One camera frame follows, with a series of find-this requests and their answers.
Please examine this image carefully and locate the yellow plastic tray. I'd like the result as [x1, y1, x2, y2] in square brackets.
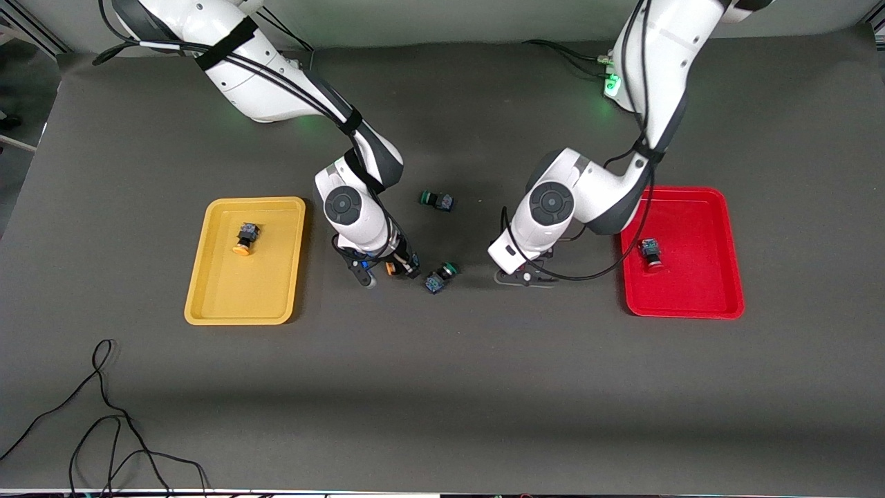
[184, 196, 307, 326]

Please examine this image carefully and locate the red plastic tray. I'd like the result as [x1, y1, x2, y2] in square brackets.
[617, 185, 746, 320]

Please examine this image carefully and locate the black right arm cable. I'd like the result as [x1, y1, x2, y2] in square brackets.
[92, 0, 416, 265]

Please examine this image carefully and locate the black left base cable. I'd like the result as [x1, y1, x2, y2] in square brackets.
[522, 39, 616, 78]

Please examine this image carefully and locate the black base cable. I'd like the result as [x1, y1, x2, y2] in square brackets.
[522, 39, 616, 78]
[263, 10, 316, 70]

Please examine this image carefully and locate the black right base cable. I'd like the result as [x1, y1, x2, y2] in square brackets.
[263, 10, 316, 70]

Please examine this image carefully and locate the black velcro cable strap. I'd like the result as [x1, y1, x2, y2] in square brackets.
[195, 17, 259, 71]

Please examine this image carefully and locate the loose thin black cable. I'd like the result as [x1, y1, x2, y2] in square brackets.
[0, 339, 210, 498]

